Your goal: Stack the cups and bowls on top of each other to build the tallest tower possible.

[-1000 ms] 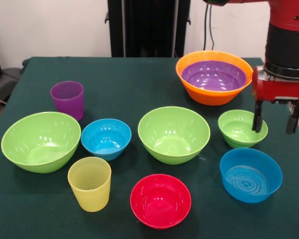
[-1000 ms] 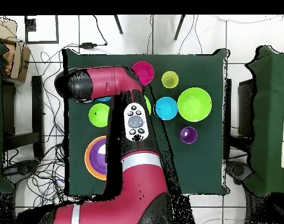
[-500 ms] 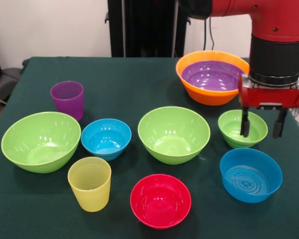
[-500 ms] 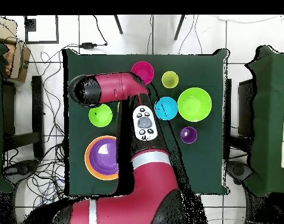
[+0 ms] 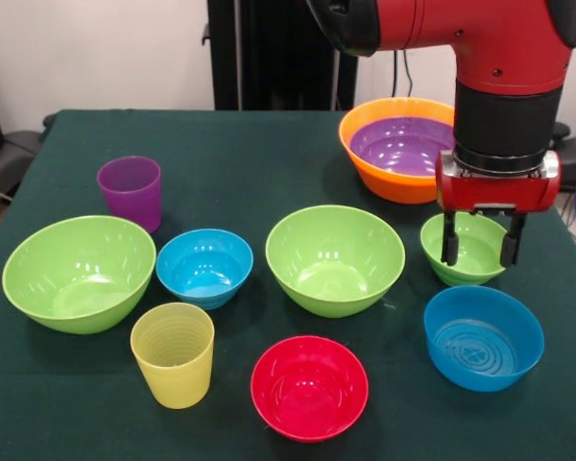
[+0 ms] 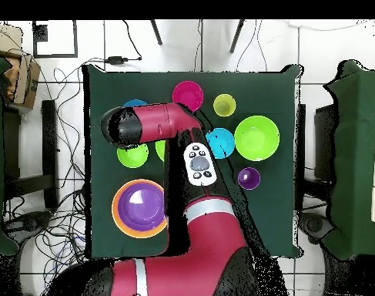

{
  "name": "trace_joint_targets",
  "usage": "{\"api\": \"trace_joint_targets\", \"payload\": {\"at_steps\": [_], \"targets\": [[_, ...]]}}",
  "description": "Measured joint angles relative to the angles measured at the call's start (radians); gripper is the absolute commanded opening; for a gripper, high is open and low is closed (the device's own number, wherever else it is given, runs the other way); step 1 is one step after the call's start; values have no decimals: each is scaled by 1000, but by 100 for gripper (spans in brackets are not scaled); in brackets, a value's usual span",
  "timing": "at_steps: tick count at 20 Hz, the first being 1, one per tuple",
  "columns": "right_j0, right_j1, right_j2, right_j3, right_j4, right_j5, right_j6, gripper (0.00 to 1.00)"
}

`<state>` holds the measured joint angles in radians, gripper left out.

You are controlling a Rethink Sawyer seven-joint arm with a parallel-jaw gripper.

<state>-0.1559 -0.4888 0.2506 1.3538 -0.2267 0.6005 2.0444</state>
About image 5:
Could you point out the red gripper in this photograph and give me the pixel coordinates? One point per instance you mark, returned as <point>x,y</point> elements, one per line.
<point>499,192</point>

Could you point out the small green bowl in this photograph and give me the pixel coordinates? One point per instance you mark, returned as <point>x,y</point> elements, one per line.
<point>477,254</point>

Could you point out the purple bowl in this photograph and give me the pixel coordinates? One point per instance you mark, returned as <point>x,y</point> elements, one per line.
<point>398,149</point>

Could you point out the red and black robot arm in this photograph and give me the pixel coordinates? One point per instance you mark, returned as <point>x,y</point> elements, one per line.
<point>504,125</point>

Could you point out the blue bowl with ribbed bottom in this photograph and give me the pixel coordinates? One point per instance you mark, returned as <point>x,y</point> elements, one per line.
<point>480,346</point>

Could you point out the large orange bowl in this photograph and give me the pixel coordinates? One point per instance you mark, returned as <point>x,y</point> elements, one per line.
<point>398,187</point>

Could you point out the large green bowl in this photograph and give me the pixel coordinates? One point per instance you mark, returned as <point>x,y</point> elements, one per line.
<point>77,278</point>
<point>333,264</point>

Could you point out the red bowl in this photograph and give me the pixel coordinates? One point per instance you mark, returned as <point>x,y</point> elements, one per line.
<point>309,398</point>

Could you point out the small light blue bowl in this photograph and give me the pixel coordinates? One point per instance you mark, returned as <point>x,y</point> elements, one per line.
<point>204,269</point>

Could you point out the yellow ribbed cup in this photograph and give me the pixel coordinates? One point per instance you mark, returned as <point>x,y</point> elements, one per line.
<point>173,374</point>

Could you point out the purple cup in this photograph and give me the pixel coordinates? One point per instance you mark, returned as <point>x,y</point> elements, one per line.
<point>132,201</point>

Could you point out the grey chair base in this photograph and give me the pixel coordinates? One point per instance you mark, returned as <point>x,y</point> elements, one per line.
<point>14,149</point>

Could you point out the dark green tablecloth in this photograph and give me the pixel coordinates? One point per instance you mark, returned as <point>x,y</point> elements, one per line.
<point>29,408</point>

